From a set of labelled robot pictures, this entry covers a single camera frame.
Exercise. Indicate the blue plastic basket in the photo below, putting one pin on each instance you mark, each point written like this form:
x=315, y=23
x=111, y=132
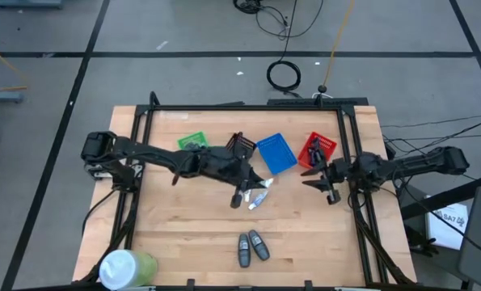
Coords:
x=277, y=153

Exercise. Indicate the green jar with white lid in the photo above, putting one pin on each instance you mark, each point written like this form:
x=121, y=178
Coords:
x=125, y=268

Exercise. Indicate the green plastic basket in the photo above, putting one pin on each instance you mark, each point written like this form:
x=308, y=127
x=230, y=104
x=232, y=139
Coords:
x=199, y=137

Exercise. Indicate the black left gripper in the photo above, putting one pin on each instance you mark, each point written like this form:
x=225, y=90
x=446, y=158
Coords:
x=224, y=163

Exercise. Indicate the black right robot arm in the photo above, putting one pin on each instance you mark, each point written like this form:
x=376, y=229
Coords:
x=418, y=163

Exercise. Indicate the black metal beam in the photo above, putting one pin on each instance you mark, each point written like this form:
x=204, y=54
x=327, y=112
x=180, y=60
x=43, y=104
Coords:
x=446, y=198

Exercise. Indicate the black plastic basket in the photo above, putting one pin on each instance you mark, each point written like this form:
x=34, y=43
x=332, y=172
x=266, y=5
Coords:
x=244, y=144

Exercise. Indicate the red plastic basket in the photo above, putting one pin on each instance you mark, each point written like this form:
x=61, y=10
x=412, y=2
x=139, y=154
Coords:
x=330, y=144

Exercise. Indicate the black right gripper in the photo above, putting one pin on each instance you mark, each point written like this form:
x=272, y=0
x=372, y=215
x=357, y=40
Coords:
x=341, y=169

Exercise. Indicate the black power strip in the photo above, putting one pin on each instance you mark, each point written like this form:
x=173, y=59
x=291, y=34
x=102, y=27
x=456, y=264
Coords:
x=337, y=101

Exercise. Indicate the white cardboard box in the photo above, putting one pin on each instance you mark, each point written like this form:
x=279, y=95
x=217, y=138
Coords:
x=446, y=226

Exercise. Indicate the grey metal floor base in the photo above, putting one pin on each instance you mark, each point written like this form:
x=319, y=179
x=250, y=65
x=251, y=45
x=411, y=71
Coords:
x=1, y=96
x=26, y=3

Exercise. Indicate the black table clamp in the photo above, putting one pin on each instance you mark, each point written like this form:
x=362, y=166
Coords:
x=191, y=285
x=308, y=285

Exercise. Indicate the white and blue travel tube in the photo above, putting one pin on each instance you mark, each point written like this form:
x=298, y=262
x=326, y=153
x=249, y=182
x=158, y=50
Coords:
x=258, y=199

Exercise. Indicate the black aluminium table frame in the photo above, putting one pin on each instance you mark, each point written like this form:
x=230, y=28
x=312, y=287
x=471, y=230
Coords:
x=244, y=107

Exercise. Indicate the dark blue travel bottle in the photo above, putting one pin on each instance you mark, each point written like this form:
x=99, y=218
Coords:
x=314, y=149
x=321, y=157

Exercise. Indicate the small white travel tube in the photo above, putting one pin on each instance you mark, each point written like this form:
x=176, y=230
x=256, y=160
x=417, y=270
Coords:
x=247, y=196

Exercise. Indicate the black chair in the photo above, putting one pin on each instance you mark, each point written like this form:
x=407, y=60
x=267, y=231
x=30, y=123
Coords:
x=480, y=238

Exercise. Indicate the grey-blue travel bottle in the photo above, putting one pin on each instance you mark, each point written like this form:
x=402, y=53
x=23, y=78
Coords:
x=244, y=250
x=259, y=244

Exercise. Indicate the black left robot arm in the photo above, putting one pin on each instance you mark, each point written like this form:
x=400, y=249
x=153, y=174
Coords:
x=151, y=153

